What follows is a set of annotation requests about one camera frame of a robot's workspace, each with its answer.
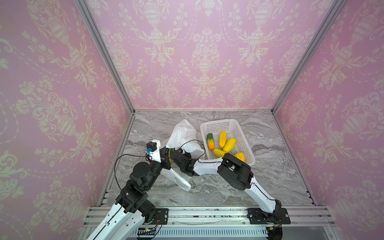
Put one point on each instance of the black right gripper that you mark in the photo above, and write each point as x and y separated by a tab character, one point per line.
177	154

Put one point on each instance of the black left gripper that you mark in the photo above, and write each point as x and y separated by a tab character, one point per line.
164	159

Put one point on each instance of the white plastic bag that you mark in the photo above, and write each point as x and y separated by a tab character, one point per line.
184	135

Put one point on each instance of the green orange toy papaya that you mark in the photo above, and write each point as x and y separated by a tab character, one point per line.
210	141

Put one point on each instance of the long yellow toy fruit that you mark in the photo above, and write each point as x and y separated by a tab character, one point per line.
219	153

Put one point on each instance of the yellow orange toy mango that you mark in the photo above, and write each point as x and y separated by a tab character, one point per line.
222	139

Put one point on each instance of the yellow toy pear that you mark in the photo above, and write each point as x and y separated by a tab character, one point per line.
230	145

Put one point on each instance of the round yellow toy lemon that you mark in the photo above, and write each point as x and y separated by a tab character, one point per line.
240	156

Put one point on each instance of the green toy apple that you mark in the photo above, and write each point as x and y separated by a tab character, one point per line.
170	154

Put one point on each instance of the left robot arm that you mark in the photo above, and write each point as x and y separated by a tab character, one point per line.
132	212

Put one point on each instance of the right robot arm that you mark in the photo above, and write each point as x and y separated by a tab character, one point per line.
237	174

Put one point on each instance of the white perforated plastic basket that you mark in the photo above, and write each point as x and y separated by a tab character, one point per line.
233	130

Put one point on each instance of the white vented control box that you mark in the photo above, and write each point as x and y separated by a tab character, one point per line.
169	232

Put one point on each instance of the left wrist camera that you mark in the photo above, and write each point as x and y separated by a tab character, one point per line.
153	151

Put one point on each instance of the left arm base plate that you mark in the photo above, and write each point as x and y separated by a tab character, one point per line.
161	216

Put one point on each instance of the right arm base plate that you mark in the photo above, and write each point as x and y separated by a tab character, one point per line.
258	217

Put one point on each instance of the aluminium front rail frame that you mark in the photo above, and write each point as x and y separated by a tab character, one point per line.
307	222

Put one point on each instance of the left aluminium corner post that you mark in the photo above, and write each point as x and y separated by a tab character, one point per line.
101	46

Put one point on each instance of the aluminium corner post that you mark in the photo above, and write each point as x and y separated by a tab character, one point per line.
101	46
319	35

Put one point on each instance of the right aluminium corner post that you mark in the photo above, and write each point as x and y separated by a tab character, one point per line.
319	35

